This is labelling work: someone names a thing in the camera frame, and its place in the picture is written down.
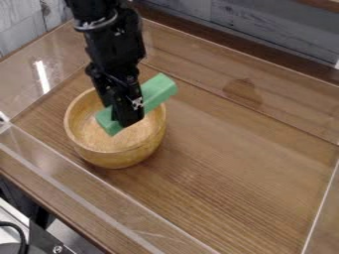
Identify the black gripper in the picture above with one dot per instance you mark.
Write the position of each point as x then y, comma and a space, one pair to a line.
115, 48

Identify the green rectangular block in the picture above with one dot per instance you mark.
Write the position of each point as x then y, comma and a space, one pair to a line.
156, 90

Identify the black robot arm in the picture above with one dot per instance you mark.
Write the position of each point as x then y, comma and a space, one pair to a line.
97, 6

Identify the brown wooden bowl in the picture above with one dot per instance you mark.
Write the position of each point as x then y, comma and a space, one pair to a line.
121, 150

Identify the clear acrylic tray wall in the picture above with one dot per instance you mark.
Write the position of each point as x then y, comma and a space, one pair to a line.
108, 217

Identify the black metal frame with bolt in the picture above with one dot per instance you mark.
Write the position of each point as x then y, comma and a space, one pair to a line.
52, 238

